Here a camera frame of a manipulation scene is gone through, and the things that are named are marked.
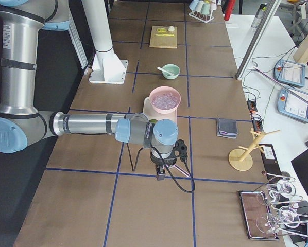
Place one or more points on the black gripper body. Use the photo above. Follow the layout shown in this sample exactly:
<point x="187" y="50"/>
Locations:
<point x="161" y="162"/>

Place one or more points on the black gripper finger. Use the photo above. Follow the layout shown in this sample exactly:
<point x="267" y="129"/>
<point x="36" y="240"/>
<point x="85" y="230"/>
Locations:
<point x="160" y="173"/>

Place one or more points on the clear ice cubes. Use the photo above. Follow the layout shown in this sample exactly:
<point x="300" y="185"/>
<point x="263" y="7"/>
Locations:
<point x="165" y="101"/>

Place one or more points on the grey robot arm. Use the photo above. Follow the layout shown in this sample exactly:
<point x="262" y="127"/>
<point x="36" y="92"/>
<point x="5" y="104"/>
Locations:
<point x="26" y="118"/>

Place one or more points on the steel ice scoop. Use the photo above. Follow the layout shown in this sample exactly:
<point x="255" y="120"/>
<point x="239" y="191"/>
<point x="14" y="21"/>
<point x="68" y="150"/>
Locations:
<point x="185" y="173"/>

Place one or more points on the pink bowl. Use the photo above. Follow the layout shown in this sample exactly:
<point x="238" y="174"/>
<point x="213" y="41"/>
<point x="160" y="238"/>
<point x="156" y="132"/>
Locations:
<point x="161" y="90"/>

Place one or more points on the mint green bowl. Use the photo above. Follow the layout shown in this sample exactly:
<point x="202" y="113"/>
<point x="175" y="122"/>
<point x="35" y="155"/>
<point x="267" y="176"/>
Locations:
<point x="173" y="71"/>

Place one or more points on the cream plastic tray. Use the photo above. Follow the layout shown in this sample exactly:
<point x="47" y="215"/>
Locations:
<point x="152" y="114"/>

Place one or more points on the folded grey cloth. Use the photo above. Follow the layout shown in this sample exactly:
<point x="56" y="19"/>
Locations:
<point x="227" y="128"/>

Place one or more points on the wooden mug tree stand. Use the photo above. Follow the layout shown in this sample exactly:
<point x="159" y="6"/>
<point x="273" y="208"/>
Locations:
<point x="240" y="158"/>

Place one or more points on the black power strip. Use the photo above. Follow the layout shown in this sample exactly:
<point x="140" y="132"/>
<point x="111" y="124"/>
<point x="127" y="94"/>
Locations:
<point x="252" y="106"/>

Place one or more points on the black framed tray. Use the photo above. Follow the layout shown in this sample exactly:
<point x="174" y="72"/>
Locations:
<point x="252" y="209"/>

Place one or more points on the bamboo cutting board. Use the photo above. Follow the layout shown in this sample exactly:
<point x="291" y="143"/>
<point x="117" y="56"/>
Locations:
<point x="163" y="42"/>

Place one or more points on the yellow plastic knife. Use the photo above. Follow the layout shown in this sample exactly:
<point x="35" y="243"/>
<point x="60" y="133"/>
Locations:
<point x="164" y="34"/>

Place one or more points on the upper lemon slice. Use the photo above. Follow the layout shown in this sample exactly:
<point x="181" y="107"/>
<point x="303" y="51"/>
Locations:
<point x="161" y="30"/>

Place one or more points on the wine glass rack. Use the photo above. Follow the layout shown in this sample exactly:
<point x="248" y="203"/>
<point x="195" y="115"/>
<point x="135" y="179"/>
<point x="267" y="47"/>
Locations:
<point x="279" y="193"/>

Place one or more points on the white steamed bun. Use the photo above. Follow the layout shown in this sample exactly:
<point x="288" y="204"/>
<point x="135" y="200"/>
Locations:
<point x="171" y="28"/>

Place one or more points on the lower teach pendant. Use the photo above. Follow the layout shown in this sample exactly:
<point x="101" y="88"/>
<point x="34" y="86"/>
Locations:
<point x="291" y="106"/>

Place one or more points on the teach pendant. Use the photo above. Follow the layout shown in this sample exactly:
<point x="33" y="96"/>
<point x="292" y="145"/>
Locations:
<point x="291" y="73"/>
<point x="291" y="106"/>

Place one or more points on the upper teach pendant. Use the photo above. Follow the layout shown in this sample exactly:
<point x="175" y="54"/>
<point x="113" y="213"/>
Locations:
<point x="291" y="73"/>

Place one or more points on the white cup rack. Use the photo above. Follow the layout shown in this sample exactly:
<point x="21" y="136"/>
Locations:
<point x="202" y="10"/>

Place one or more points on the red fire extinguisher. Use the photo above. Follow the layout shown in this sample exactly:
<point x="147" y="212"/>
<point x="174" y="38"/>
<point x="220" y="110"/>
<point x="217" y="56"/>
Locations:
<point x="229" y="9"/>

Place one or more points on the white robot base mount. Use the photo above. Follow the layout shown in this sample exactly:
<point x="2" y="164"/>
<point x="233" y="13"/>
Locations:
<point x="107" y="67"/>

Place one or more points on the aluminium frame post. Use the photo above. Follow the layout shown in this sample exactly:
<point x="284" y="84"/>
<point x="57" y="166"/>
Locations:
<point x="263" y="25"/>

